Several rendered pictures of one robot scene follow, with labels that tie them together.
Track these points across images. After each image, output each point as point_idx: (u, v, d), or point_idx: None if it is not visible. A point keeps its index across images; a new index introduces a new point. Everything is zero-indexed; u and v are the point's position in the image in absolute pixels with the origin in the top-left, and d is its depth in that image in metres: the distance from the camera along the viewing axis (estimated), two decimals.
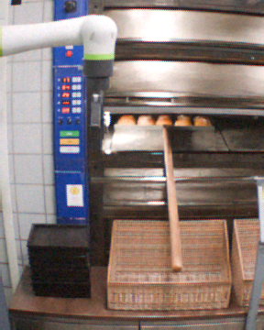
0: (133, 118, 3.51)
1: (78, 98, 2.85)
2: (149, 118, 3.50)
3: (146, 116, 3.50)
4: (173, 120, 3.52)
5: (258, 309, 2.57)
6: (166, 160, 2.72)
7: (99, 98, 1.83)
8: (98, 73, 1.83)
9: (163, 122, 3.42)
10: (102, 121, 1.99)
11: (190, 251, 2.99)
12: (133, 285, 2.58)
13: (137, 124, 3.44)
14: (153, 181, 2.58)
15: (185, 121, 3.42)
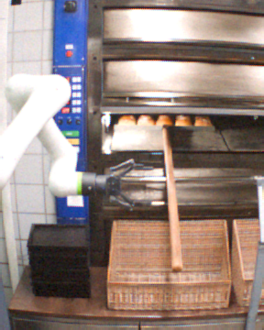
0: (133, 118, 3.51)
1: (78, 98, 2.85)
2: (149, 118, 3.50)
3: (146, 116, 3.51)
4: (173, 120, 3.52)
5: (258, 309, 2.57)
6: (166, 160, 2.72)
7: (112, 202, 2.46)
8: None
9: (163, 122, 3.42)
10: (137, 167, 2.42)
11: (190, 251, 2.99)
12: (133, 285, 2.58)
13: (137, 124, 3.44)
14: (153, 181, 2.58)
15: (185, 121, 3.42)
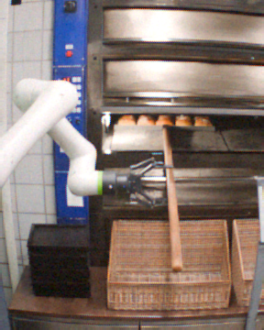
0: (133, 118, 3.51)
1: (78, 98, 2.85)
2: (149, 118, 3.50)
3: (146, 116, 3.51)
4: (173, 120, 3.52)
5: (258, 309, 2.57)
6: (166, 160, 2.72)
7: (132, 201, 2.46)
8: (114, 194, 2.46)
9: (163, 122, 3.42)
10: (158, 165, 2.42)
11: (190, 251, 2.99)
12: (133, 285, 2.58)
13: (137, 124, 3.44)
14: (153, 181, 2.58)
15: (185, 121, 3.42)
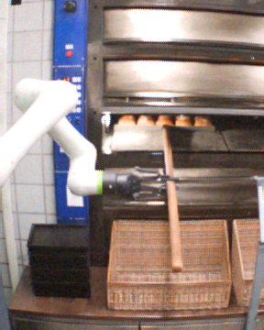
0: (133, 118, 3.51)
1: (78, 98, 2.85)
2: (149, 118, 3.50)
3: (146, 116, 3.51)
4: (173, 120, 3.52)
5: (258, 309, 2.57)
6: (166, 160, 2.72)
7: (137, 199, 2.45)
8: (114, 194, 2.46)
9: (163, 122, 3.42)
10: (163, 177, 2.43)
11: (190, 251, 2.99)
12: (133, 285, 2.58)
13: (137, 124, 3.44)
14: (153, 181, 2.58)
15: (185, 121, 3.42)
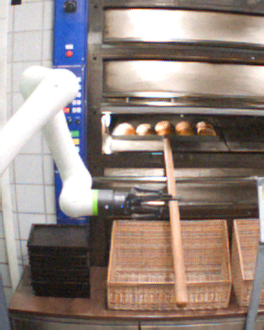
0: (132, 127, 3.28)
1: (78, 98, 2.85)
2: (149, 127, 3.27)
3: (146, 126, 3.27)
4: (175, 129, 3.29)
5: (258, 309, 2.57)
6: (168, 176, 2.49)
7: (137, 220, 2.21)
8: None
9: (164, 132, 3.19)
10: (165, 197, 2.19)
11: (190, 251, 2.99)
12: (133, 285, 2.58)
13: (137, 134, 3.21)
14: (153, 181, 2.58)
15: (188, 130, 3.19)
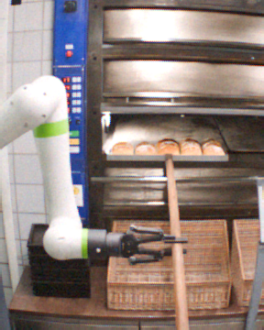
0: (130, 145, 2.91)
1: (78, 98, 2.85)
2: (149, 146, 2.90)
3: (146, 143, 2.90)
4: (178, 148, 2.92)
5: (258, 309, 2.57)
6: (170, 209, 2.12)
7: (133, 264, 1.84)
8: None
9: (166, 150, 2.82)
10: (168, 238, 1.82)
11: (190, 251, 2.99)
12: (133, 285, 2.58)
13: (135, 153, 2.84)
14: (153, 181, 2.58)
15: (193, 148, 2.82)
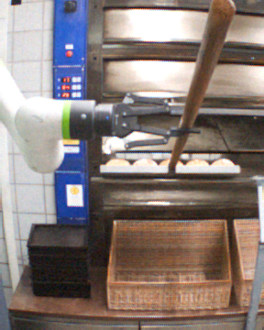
0: None
1: (78, 98, 2.85)
2: None
3: None
4: None
5: (258, 309, 2.57)
6: None
7: (129, 148, 1.42)
8: (89, 139, 1.43)
9: None
10: (175, 110, 1.43)
11: (190, 251, 2.99)
12: (133, 285, 2.58)
13: (133, 166, 2.47)
14: (153, 181, 2.58)
15: (200, 160, 2.46)
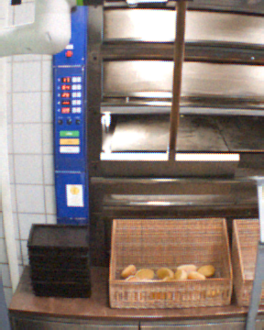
0: (139, 279, 2.85)
1: (78, 98, 2.85)
2: None
3: None
4: (173, 277, 2.88)
5: (258, 309, 2.57)
6: (175, 49, 1.83)
7: (134, 4, 1.52)
8: (99, 0, 1.54)
9: None
10: None
11: (190, 249, 3.01)
12: (136, 283, 2.60)
13: None
14: (153, 181, 2.58)
15: None
